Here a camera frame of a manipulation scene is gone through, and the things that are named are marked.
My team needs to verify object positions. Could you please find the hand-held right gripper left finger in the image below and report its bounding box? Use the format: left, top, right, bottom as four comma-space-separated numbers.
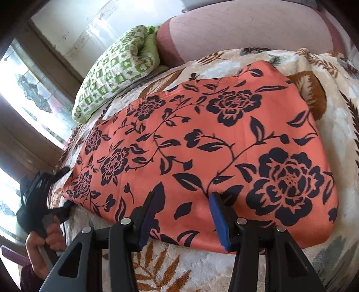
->
38, 189, 166, 292

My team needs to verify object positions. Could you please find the green patterned pillow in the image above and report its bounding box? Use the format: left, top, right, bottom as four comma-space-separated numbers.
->
71, 25, 161, 123

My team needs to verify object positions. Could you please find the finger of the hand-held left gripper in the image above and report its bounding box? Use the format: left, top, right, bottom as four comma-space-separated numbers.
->
55, 166, 70, 180
52, 201, 74, 223

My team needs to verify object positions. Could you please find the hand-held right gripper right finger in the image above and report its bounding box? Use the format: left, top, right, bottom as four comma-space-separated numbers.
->
209, 192, 327, 292

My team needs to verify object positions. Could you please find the brown fringed bedcover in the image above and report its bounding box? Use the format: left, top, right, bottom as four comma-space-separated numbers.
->
56, 112, 85, 175

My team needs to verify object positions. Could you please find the leaded glass door pane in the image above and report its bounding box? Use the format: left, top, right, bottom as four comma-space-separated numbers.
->
0, 38, 73, 146

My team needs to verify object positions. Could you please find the orange floral garment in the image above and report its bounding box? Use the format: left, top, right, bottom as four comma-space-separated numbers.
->
62, 60, 339, 249

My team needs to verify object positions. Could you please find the person's left hand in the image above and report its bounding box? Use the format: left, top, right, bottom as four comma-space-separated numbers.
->
26, 223, 68, 278

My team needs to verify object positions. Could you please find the dark wooden door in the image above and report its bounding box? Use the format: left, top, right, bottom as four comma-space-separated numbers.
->
0, 20, 85, 253

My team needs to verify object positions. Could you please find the person's left forearm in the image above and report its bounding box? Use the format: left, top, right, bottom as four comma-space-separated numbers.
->
20, 262, 52, 292

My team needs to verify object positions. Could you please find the leaded glass side window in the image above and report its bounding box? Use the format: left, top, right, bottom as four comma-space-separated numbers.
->
0, 168, 23, 236

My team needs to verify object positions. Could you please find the pink bolster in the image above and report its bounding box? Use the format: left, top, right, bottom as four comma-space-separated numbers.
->
155, 0, 348, 66

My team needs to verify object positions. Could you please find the leaf-print blanket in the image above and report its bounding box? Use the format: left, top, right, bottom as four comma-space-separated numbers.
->
56, 46, 359, 292

